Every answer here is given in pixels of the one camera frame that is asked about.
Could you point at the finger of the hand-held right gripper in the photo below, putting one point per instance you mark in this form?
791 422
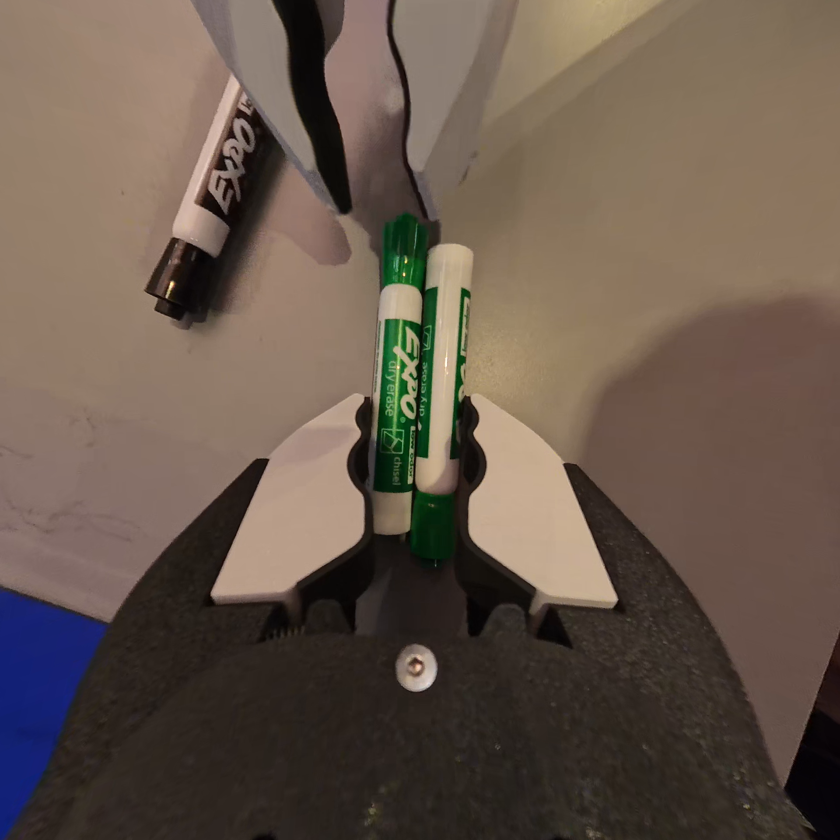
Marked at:
453 79
262 52

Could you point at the green dry-erase marker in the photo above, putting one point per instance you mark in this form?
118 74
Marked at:
446 315
397 367

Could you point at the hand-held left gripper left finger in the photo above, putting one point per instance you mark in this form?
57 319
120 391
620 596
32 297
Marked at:
295 518

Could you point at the black dry-erase marker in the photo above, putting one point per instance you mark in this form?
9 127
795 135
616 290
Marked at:
223 177

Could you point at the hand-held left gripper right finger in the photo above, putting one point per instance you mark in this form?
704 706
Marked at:
531 518

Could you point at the blue plastic bin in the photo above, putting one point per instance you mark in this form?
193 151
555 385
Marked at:
39 669

